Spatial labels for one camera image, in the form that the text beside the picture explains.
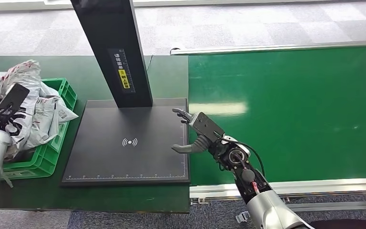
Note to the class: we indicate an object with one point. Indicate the aluminium conveyor rail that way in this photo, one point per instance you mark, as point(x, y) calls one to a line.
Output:
point(328, 186)

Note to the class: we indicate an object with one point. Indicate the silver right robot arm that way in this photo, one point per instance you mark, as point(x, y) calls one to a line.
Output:
point(265, 208)

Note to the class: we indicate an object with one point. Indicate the black weighing scale with column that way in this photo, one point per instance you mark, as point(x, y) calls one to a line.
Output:
point(116, 47)

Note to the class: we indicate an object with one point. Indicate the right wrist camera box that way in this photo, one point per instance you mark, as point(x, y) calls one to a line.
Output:
point(206, 126)

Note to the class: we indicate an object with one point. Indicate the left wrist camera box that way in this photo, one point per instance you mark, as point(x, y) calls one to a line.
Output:
point(14, 96)

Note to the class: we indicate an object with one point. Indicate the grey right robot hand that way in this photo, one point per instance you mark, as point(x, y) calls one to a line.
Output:
point(191, 147)

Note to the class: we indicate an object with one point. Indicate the green conveyor belt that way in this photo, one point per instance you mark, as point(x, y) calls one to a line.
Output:
point(296, 110)

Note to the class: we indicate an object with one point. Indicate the green plastic basket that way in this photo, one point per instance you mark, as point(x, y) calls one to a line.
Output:
point(44, 158)

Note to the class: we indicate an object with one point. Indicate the grey mailer bag black print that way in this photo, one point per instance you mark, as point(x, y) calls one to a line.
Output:
point(25, 79)

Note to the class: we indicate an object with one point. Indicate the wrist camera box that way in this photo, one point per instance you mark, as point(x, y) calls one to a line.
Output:
point(14, 96)
point(206, 126)

